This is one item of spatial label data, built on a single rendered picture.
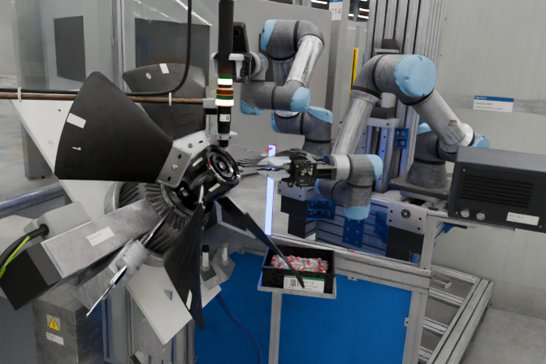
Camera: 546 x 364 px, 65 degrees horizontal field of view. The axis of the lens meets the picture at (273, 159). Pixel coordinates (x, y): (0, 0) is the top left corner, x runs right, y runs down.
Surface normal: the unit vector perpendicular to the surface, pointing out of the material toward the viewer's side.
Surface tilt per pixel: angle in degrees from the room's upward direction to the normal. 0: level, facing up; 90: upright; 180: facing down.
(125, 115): 78
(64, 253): 50
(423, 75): 85
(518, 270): 90
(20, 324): 90
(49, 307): 90
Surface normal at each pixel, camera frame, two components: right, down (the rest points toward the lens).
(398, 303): -0.38, 0.20
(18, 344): 0.92, 0.14
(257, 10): 0.66, 0.21
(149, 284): 0.74, -0.52
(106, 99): 0.70, -0.11
